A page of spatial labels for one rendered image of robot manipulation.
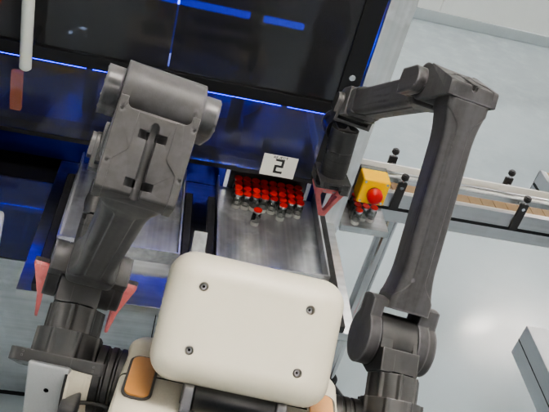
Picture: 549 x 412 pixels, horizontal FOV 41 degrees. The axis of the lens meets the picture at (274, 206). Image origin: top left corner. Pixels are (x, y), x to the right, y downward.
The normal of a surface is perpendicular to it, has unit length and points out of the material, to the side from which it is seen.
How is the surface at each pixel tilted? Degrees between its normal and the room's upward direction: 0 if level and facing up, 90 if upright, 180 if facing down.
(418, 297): 57
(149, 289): 0
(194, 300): 48
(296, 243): 0
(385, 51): 90
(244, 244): 0
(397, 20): 90
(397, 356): 38
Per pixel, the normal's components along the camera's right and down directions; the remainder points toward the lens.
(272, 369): 0.11, -0.13
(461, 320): 0.23, -0.80
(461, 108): 0.23, 0.06
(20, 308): 0.05, 0.58
